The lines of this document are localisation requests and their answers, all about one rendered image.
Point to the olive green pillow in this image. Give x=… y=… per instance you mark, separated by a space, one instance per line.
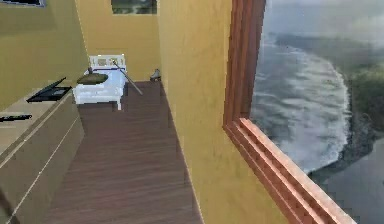
x=92 y=79

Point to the grey boot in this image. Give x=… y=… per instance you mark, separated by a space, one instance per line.
x=155 y=75

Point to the grey baseball bat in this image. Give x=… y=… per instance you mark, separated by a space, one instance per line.
x=128 y=78

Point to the white bed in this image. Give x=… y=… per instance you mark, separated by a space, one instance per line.
x=106 y=88

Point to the large wood framed seascape picture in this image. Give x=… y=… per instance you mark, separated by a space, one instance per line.
x=310 y=100

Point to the black laptop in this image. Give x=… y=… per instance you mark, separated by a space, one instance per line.
x=50 y=92

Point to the tan chest of drawers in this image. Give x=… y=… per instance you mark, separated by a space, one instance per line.
x=36 y=146

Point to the black remote control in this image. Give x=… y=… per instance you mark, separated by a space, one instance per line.
x=15 y=117

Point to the dark framed wall picture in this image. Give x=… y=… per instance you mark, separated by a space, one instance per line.
x=134 y=6

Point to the blue framed wall picture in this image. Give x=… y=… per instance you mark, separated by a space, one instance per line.
x=23 y=2

